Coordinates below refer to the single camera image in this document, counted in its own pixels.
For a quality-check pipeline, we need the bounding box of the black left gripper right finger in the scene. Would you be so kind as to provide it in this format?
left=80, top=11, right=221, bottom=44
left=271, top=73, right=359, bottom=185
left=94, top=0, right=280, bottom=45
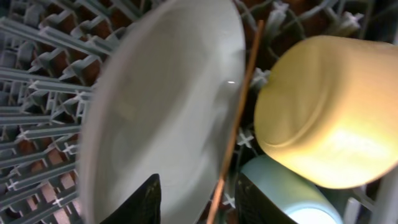
left=235, top=173, right=297, bottom=224

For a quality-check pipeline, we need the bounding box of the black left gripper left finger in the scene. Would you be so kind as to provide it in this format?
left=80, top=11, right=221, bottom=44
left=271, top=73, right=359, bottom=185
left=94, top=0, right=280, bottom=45
left=101, top=174, right=162, bottom=224

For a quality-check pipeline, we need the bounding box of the wooden chopstick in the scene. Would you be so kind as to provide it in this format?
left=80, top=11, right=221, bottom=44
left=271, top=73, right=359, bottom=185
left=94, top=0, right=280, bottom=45
left=206, top=20, right=265, bottom=224

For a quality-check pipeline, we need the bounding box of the light blue plastic cup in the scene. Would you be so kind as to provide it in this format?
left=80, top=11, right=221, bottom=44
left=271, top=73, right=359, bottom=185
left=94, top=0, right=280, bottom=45
left=241, top=155, right=343, bottom=224

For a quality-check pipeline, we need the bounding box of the grey round plate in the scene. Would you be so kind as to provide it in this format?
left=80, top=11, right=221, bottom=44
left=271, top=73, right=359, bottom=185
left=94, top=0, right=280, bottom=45
left=78, top=0, right=246, bottom=223

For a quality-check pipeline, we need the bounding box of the yellow plastic bowl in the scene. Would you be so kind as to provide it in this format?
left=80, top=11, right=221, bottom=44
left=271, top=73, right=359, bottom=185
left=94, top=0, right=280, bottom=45
left=254, top=35, right=397, bottom=189

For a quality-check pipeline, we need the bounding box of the grey dishwasher rack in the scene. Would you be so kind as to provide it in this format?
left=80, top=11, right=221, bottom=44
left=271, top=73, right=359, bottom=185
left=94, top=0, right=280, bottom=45
left=1, top=1, right=397, bottom=223

